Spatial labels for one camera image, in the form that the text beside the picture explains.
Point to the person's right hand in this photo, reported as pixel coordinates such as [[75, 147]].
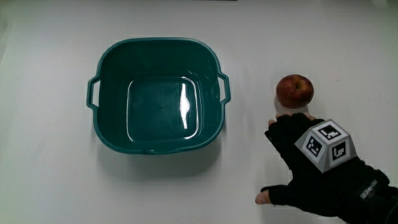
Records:
[[314, 186]]

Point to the red apple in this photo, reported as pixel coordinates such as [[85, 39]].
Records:
[[293, 91]]

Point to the person's right forearm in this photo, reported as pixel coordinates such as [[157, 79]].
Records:
[[384, 207]]

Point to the white desk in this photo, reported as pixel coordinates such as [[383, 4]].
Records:
[[46, 155]]

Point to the green plastic basin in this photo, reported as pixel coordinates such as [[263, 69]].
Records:
[[161, 109]]

